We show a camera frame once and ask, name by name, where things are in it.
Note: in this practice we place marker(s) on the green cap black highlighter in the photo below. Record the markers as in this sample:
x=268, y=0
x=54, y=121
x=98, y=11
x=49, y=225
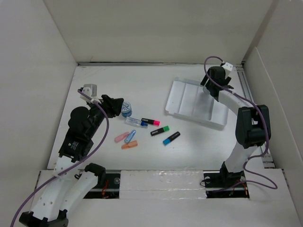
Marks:
x=160, y=131

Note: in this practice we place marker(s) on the white foam block front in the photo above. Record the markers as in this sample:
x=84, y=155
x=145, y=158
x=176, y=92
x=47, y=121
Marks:
x=161, y=185

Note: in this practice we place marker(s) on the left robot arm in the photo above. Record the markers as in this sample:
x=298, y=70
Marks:
x=63, y=192

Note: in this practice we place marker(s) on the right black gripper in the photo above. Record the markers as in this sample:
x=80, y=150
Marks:
x=204, y=82

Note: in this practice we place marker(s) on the blue slime jar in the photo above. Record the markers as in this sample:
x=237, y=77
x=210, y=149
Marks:
x=206, y=91
x=126, y=109

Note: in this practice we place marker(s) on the blue cap black highlighter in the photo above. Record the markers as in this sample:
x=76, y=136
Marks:
x=171, y=138

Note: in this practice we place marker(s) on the blue translucent eraser case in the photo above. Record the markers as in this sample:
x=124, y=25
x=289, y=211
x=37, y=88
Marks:
x=130, y=136

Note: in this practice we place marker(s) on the metal rail right edge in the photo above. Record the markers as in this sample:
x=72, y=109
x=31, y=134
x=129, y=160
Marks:
x=267, y=160

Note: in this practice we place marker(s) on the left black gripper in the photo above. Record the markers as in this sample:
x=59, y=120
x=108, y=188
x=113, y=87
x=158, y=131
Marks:
x=113, y=105

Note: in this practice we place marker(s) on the pink cap black highlighter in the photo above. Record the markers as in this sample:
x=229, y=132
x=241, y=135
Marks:
x=150, y=121

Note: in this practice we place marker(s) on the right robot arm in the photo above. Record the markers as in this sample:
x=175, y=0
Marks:
x=252, y=126

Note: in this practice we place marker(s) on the white divided organizer tray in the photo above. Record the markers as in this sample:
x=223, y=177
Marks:
x=188, y=101

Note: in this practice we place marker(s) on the clear glue stick blue cap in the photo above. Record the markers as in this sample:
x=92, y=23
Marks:
x=135, y=122

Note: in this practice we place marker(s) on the orange translucent eraser case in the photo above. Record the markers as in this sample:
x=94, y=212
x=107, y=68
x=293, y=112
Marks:
x=130, y=145

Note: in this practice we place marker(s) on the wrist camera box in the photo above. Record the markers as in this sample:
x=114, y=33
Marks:
x=89, y=91
x=228, y=68

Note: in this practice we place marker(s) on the pink translucent eraser case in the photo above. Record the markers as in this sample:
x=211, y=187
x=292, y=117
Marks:
x=121, y=137

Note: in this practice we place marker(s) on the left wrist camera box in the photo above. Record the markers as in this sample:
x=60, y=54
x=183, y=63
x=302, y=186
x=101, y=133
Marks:
x=89, y=91

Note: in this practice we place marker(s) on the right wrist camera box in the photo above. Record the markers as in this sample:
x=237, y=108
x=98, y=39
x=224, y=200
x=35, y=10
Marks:
x=228, y=68

